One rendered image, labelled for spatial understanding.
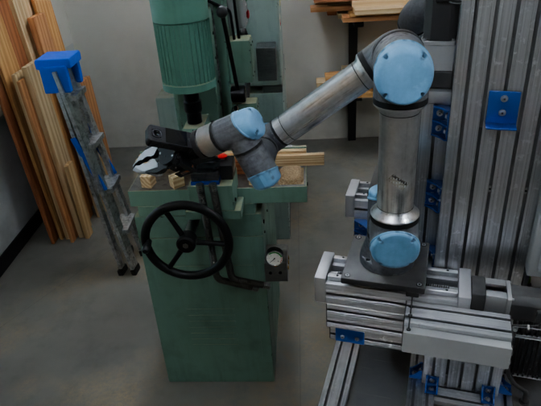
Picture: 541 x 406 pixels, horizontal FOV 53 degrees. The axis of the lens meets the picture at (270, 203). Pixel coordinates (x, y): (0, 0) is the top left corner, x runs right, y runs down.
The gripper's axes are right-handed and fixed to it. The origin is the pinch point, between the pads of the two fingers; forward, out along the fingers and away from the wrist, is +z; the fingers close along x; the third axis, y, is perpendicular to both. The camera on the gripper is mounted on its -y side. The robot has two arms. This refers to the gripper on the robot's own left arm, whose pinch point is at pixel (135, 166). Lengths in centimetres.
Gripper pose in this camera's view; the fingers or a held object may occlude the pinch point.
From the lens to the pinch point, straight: 141.7
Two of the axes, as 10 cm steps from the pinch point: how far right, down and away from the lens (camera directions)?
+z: -8.5, 2.8, 4.5
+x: -0.9, -9.1, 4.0
